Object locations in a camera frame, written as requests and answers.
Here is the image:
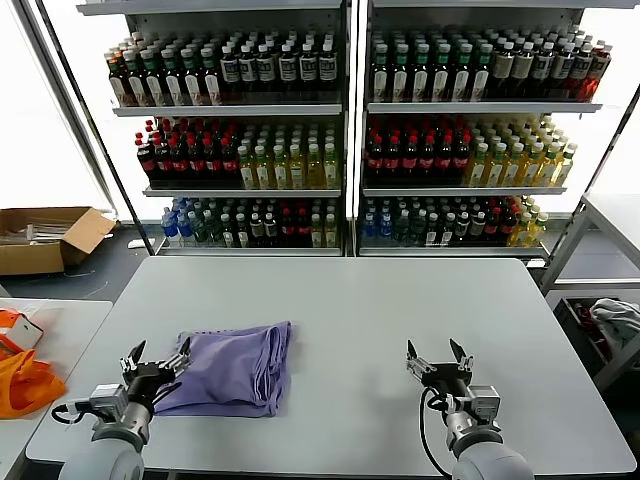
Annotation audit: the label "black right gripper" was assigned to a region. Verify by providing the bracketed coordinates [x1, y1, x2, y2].
[405, 338, 475, 400]

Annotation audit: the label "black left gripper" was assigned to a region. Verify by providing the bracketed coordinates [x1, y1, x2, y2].
[118, 335, 193, 410]

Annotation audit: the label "purple T-shirt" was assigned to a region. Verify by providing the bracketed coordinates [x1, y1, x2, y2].
[152, 319, 301, 419]

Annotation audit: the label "orange cloth bag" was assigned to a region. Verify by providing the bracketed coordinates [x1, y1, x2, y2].
[0, 348, 69, 421]

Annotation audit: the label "black plastic crate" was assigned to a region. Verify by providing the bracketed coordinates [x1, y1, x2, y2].
[551, 294, 640, 382]

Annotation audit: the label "orange white carton box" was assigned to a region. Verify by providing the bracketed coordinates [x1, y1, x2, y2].
[0, 308, 46, 352]

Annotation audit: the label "open cardboard box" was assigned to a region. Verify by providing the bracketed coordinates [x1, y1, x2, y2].
[0, 207, 118, 278]

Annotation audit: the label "cola bottle red cap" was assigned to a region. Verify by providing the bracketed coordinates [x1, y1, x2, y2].
[184, 138, 203, 186]
[483, 208, 501, 247]
[278, 209, 295, 249]
[151, 139, 170, 186]
[400, 135, 420, 186]
[294, 209, 311, 249]
[418, 135, 437, 186]
[435, 135, 454, 186]
[366, 135, 385, 186]
[134, 139, 155, 186]
[200, 138, 220, 186]
[498, 206, 516, 247]
[383, 135, 402, 186]
[452, 134, 472, 186]
[167, 139, 186, 186]
[218, 138, 238, 186]

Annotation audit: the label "red packages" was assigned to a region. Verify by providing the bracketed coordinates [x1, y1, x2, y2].
[573, 299, 610, 362]

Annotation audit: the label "white plastic packing pieces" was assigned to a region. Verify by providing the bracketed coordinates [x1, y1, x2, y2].
[0, 224, 67, 249]

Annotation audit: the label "grey white crumpled cloth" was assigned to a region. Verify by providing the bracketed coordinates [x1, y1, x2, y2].
[588, 297, 640, 347]

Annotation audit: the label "grey metal side table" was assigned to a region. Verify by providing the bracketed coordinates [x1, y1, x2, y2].
[539, 192, 640, 394]

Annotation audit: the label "black metal pole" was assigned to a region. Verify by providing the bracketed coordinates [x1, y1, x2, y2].
[33, 0, 156, 257]
[542, 94, 640, 281]

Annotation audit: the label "grey metal shelving unit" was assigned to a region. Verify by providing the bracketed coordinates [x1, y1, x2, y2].
[352, 0, 639, 261]
[74, 0, 352, 259]

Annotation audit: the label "grey metal pole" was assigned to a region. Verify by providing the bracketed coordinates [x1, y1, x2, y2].
[12, 0, 121, 222]

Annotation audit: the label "dark bottle green white label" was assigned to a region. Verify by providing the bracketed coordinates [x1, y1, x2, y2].
[410, 43, 431, 104]
[140, 49, 162, 109]
[180, 48, 202, 108]
[123, 50, 145, 109]
[159, 49, 182, 108]
[471, 44, 492, 102]
[200, 48, 222, 107]
[370, 43, 391, 104]
[431, 43, 452, 104]
[390, 43, 411, 104]
[452, 43, 473, 103]

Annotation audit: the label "amber drink bottle white cap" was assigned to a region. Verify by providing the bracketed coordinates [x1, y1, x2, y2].
[106, 53, 127, 109]

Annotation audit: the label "dark bottle white square label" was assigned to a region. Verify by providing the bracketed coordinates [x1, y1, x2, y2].
[317, 43, 337, 95]
[256, 44, 276, 95]
[277, 44, 298, 95]
[298, 43, 318, 95]
[219, 45, 239, 95]
[238, 45, 258, 95]

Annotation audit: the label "dark bottle beige label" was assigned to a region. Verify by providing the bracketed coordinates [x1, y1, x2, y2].
[512, 42, 535, 100]
[491, 42, 515, 100]

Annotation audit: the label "dark bottle navy label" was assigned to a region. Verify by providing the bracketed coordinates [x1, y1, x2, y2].
[532, 42, 555, 100]
[570, 45, 593, 101]
[552, 43, 575, 100]

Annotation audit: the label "red drink bottle white cap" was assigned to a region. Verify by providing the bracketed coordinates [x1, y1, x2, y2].
[583, 46, 612, 102]

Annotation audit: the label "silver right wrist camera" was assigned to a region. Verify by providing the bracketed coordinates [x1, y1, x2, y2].
[467, 383, 501, 419]

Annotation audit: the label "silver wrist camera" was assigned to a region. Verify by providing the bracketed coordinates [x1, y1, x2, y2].
[89, 383, 126, 416]
[467, 383, 501, 419]

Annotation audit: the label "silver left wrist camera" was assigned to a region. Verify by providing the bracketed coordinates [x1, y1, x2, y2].
[89, 383, 126, 416]

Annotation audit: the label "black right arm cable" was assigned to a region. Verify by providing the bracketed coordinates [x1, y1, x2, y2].
[418, 387, 454, 477]

